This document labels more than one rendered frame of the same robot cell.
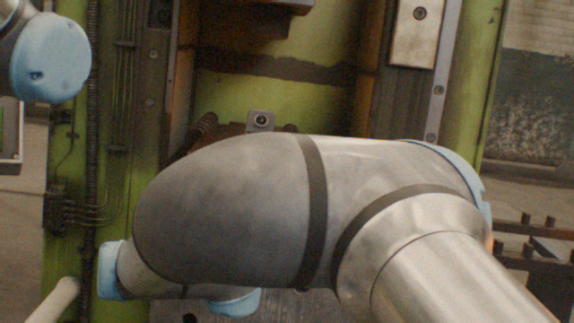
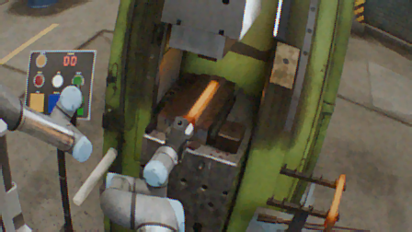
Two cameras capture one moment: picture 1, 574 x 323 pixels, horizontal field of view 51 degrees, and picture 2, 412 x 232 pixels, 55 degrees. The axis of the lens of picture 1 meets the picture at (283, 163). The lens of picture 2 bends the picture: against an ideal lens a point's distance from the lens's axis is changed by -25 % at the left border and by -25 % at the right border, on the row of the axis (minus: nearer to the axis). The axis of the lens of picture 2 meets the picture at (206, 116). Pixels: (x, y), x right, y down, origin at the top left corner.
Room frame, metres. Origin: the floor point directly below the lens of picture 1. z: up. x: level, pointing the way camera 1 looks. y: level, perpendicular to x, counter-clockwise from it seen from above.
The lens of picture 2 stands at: (-0.49, -0.38, 2.01)
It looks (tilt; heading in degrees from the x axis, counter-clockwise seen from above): 30 degrees down; 13
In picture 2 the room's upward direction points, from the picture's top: 11 degrees clockwise
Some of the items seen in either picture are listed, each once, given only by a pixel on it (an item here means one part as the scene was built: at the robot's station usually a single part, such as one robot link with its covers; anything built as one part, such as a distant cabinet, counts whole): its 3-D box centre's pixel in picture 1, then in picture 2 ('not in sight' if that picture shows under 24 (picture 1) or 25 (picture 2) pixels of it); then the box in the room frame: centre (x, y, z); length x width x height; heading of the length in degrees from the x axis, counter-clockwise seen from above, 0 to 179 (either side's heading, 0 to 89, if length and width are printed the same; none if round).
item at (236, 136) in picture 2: not in sight; (231, 136); (1.18, -0.10, 0.95); 0.12 x 0.08 x 0.06; 2
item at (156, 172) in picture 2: not in sight; (157, 170); (0.79, 0.05, 0.98); 0.11 x 0.08 x 0.09; 2
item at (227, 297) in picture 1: (224, 271); (151, 191); (0.78, 0.06, 0.89); 0.11 x 0.08 x 0.11; 110
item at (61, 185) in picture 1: (58, 210); (108, 120); (1.22, 0.46, 0.80); 0.06 x 0.03 x 0.14; 92
